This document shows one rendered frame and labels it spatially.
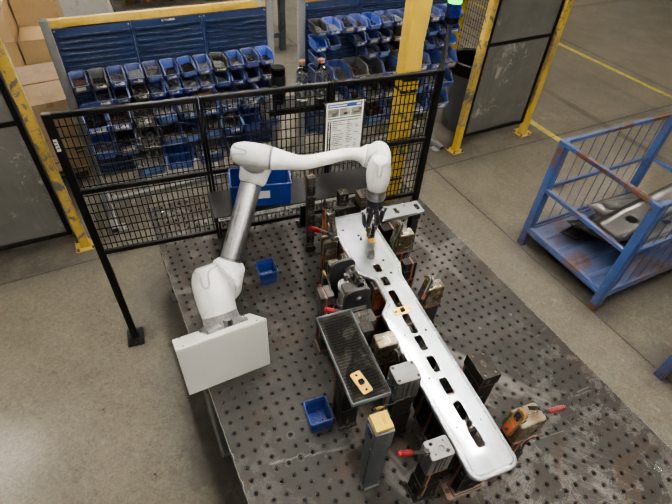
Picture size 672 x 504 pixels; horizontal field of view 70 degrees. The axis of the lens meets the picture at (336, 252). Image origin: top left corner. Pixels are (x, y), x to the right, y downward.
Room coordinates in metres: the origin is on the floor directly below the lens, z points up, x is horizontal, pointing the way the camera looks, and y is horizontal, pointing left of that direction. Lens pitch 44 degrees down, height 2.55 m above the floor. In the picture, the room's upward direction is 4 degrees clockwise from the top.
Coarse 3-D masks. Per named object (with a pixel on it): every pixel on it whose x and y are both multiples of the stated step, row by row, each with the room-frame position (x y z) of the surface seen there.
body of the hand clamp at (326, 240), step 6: (324, 240) 1.65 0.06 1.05; (330, 240) 1.65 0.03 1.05; (324, 246) 1.63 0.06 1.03; (330, 246) 1.64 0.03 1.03; (336, 246) 1.65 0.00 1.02; (324, 252) 1.63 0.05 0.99; (330, 252) 1.64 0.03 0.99; (336, 252) 1.65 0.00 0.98; (324, 258) 1.63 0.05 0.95; (330, 258) 1.64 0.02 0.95; (336, 258) 1.65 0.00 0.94; (324, 264) 1.64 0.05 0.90; (324, 270) 1.64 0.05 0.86; (324, 276) 1.63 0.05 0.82; (324, 282) 1.63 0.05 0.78
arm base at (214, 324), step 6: (228, 312) 1.26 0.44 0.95; (234, 312) 1.27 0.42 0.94; (210, 318) 1.23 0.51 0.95; (216, 318) 1.22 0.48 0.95; (222, 318) 1.23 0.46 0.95; (228, 318) 1.23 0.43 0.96; (234, 318) 1.25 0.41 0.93; (240, 318) 1.25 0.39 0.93; (246, 318) 1.25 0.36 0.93; (204, 324) 1.22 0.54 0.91; (210, 324) 1.21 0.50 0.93; (216, 324) 1.21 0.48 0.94; (222, 324) 1.20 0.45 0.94; (228, 324) 1.21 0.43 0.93; (234, 324) 1.22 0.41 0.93; (204, 330) 1.20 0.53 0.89; (210, 330) 1.17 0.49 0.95; (216, 330) 1.18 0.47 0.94
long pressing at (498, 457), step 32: (352, 224) 1.84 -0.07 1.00; (352, 256) 1.60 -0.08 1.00; (384, 256) 1.62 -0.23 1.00; (384, 288) 1.42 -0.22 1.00; (384, 320) 1.24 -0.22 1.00; (416, 320) 1.25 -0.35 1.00; (416, 352) 1.09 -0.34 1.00; (448, 352) 1.10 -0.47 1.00; (448, 416) 0.83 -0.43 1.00; (480, 416) 0.84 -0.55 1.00; (480, 448) 0.72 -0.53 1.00; (480, 480) 0.62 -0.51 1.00
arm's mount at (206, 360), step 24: (192, 336) 1.20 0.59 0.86; (216, 336) 1.09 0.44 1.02; (240, 336) 1.13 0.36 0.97; (264, 336) 1.18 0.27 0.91; (192, 360) 1.03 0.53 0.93; (216, 360) 1.08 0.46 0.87; (240, 360) 1.12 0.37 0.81; (264, 360) 1.17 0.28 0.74; (192, 384) 1.02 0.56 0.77; (216, 384) 1.07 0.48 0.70
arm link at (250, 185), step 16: (240, 176) 1.81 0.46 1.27; (256, 176) 1.80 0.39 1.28; (240, 192) 1.76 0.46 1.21; (256, 192) 1.77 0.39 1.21; (240, 208) 1.71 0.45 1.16; (240, 224) 1.66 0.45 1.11; (240, 240) 1.61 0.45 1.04; (224, 256) 1.56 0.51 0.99; (240, 256) 1.58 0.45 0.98; (240, 272) 1.52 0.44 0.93; (240, 288) 1.50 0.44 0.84
